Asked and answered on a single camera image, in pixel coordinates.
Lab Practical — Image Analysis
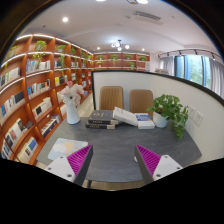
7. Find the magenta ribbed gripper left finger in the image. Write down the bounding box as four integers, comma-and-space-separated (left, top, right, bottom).
45, 144, 93, 186

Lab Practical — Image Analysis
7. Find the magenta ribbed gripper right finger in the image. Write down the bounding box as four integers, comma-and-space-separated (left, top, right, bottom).
135, 145, 182, 184

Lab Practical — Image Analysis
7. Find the light blue mouse pad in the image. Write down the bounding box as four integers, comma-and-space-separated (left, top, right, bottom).
48, 138, 88, 161

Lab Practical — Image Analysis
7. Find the black book bottom of stack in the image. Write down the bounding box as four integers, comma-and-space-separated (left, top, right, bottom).
85, 122, 115, 130

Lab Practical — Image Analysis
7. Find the black book of stack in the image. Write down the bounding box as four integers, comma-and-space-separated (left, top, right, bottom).
88, 110, 118, 125
85, 122, 115, 130

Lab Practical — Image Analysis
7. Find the white and blue book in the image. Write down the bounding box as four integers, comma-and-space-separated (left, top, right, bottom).
135, 113, 155, 129

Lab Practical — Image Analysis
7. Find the white leaning book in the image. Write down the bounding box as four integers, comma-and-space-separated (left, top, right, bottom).
113, 107, 138, 126

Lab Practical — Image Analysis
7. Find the black book top of stack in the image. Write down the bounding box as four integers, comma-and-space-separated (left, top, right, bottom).
88, 110, 118, 125

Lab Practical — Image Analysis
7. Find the green plant in white pot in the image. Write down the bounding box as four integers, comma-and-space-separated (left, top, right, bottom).
147, 94, 188, 140

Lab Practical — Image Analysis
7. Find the white partition panel black-edged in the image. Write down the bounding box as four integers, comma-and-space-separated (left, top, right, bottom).
92, 70, 224, 163

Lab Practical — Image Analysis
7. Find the right tan chair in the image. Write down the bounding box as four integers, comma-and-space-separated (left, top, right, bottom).
129, 89, 153, 117

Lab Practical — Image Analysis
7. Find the tan chair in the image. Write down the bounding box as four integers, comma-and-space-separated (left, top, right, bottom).
99, 86, 123, 110
129, 89, 153, 117

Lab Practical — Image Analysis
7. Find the white vase with flowers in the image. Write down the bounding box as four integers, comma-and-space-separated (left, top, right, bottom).
61, 81, 84, 125

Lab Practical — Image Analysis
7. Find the left tan chair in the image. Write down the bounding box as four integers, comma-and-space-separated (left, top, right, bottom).
99, 86, 123, 110

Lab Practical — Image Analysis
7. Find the grey window curtain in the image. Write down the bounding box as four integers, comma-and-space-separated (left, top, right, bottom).
210, 59, 224, 99

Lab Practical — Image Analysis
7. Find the ceiling chandelier lamp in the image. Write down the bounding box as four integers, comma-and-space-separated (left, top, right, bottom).
111, 40, 130, 51

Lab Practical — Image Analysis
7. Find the white wall socket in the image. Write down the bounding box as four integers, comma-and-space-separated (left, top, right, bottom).
193, 111, 203, 126

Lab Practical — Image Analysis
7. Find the orange wooden bookshelf wall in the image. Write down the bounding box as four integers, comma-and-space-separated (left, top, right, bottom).
0, 34, 150, 164

